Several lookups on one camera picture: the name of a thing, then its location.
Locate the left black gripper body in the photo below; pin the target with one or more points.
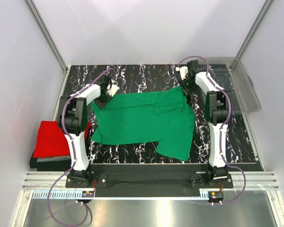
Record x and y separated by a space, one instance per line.
102 100

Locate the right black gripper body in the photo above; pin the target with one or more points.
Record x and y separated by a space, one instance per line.
189 86

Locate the green t shirt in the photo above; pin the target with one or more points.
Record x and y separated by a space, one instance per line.
164 117

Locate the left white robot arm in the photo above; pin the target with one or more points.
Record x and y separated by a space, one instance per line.
72 118

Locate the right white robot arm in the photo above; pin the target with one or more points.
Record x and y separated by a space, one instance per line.
217 112

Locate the clear plastic bin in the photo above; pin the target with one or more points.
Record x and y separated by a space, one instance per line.
230 74

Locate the red folded t shirt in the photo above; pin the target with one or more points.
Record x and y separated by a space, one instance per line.
50 141

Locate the grey folded t shirt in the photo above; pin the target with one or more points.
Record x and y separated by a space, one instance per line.
54 159

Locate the black folded t shirt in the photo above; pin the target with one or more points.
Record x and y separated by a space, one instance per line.
49 166

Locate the black marbled table mat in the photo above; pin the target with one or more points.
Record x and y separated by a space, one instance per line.
161 77

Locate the left orange connector box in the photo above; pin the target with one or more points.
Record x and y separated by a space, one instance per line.
88 194

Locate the orange connector box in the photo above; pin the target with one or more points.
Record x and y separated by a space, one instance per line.
88 194
218 195

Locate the right orange connector box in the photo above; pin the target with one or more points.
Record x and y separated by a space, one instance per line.
218 195

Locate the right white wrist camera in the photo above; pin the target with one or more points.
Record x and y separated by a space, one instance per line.
183 71

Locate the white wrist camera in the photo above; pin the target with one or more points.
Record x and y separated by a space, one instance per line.
112 89
183 71

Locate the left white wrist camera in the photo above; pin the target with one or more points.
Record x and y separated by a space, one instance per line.
112 89

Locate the aluminium frame rail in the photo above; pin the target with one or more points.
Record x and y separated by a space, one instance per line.
254 180

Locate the left aluminium frame post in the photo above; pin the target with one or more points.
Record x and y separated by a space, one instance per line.
43 29

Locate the aluminium frame post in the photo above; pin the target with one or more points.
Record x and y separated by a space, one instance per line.
43 29
253 30

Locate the right aluminium frame post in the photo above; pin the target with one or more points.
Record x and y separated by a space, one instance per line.
253 30

